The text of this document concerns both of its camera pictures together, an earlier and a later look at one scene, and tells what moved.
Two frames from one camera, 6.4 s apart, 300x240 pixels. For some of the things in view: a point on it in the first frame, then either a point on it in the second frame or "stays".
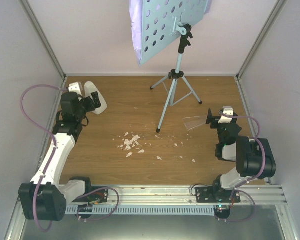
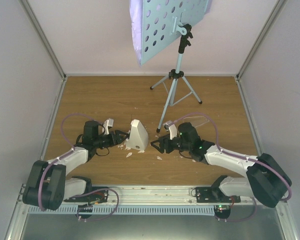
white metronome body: [90, 88] -> [138, 137]
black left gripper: [92, 106] -> [113, 142]
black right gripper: [213, 119] -> [162, 143]
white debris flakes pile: [132, 142] stays
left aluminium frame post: [37, 26] stays
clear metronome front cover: [191, 122] stays
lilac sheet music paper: [136, 8] stays
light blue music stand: [162, 21] stays
